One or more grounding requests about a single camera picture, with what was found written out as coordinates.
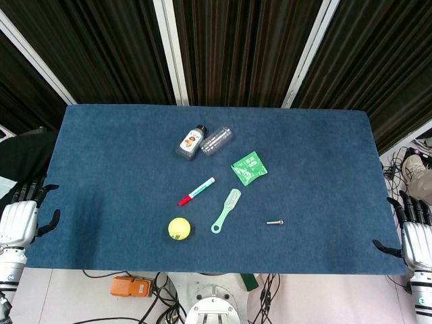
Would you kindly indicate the yellow tennis ball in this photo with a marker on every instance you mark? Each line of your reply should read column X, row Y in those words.
column 180, row 229

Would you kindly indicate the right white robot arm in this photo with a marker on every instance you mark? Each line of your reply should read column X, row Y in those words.
column 422, row 290

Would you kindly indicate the green tea packet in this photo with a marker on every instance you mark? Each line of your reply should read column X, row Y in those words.
column 249, row 167

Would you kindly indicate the green flat object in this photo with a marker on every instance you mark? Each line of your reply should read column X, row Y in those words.
column 249, row 281

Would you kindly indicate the white marker red cap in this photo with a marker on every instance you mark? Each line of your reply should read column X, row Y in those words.
column 199, row 190

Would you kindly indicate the clear empty plastic bottle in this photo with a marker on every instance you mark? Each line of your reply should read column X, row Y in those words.
column 216, row 141

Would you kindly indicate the grey spice bottle black cap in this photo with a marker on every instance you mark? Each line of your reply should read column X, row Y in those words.
column 189, row 143

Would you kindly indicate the blue table cloth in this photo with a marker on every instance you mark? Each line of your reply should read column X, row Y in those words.
column 118, row 202

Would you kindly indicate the white frame post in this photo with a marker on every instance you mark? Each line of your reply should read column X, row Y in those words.
column 307, row 57
column 172, row 54
column 40, row 64

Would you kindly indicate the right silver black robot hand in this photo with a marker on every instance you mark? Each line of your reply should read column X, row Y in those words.
column 416, row 241

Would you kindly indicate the metal bolt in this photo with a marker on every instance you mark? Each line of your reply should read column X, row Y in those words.
column 274, row 222

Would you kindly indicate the white sneaker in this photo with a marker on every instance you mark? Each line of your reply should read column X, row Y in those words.
column 415, row 165

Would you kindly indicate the orange pedal box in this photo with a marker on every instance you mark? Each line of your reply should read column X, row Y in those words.
column 130, row 286

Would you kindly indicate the dark brown pleated curtain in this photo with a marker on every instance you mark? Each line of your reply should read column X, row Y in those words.
column 243, row 50

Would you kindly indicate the light green brush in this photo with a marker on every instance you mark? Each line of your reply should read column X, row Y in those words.
column 225, row 212

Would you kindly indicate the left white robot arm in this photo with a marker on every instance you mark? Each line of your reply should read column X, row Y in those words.
column 10, row 270

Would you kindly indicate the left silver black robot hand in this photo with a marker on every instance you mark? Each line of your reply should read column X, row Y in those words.
column 17, row 222

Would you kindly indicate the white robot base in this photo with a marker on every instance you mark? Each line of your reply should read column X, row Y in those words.
column 212, row 303

